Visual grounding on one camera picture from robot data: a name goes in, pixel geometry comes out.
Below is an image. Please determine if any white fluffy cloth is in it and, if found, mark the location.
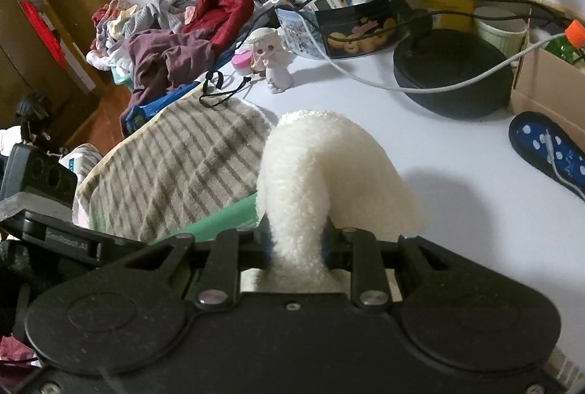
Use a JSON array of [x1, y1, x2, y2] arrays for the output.
[[241, 110, 426, 293]]

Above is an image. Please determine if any beige striped towel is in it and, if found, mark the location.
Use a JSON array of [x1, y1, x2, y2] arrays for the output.
[[76, 95, 272, 243]]

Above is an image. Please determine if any purple garment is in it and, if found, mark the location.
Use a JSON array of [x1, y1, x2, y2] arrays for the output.
[[120, 29, 215, 125]]

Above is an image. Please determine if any pink lidded jar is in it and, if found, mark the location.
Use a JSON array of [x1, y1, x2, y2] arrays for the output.
[[231, 50, 254, 76]]

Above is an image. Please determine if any white doll figurine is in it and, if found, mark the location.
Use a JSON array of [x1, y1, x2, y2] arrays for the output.
[[245, 28, 294, 94]]

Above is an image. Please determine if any black lamp base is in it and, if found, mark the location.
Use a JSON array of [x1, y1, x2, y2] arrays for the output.
[[394, 30, 514, 120]]

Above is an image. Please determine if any blue polka dot slipper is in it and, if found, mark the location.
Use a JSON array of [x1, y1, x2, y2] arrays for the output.
[[507, 111, 585, 199]]

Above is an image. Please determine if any black cookie tin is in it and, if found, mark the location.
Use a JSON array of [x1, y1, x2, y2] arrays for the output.
[[315, 0, 397, 58]]

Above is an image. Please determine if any red jacket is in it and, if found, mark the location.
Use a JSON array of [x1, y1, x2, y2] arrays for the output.
[[181, 0, 255, 56]]

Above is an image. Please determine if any brown cardboard box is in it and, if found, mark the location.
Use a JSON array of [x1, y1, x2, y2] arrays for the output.
[[510, 49, 584, 141]]

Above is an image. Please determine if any white ribbed bowl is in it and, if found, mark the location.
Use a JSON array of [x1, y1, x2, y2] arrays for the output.
[[474, 6, 528, 57]]

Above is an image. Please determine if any orange cap green bottle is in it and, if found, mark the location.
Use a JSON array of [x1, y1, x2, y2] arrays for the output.
[[544, 20, 585, 65]]

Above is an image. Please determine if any black cord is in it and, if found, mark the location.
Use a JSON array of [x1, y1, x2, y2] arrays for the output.
[[198, 68, 254, 109]]

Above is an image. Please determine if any white cable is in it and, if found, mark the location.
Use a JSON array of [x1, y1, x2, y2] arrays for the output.
[[268, 0, 572, 96]]

